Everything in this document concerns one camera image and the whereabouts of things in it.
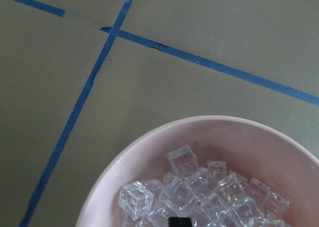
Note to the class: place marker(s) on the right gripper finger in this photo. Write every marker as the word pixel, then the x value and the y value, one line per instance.
pixel 179 222

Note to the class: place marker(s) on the clear ice cubes pile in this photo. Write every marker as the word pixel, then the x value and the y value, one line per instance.
pixel 211 196

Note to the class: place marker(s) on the pink bowl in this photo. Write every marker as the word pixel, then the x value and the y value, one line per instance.
pixel 250 148

